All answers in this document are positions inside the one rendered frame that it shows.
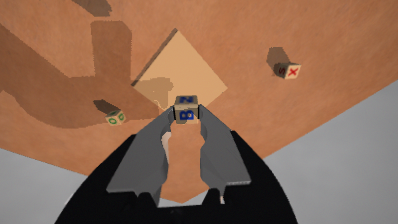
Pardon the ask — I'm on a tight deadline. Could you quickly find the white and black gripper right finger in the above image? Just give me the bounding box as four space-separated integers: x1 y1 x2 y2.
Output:
198 104 298 224

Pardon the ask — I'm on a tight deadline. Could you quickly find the tan flat mat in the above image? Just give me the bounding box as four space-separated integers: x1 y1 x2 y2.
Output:
133 30 228 111

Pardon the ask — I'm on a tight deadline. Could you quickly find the wooden letter block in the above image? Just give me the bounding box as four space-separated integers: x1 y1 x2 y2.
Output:
174 95 198 124
105 110 126 126
277 62 301 79

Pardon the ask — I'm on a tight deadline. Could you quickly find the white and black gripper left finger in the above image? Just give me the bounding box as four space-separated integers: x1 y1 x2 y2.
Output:
54 105 176 224

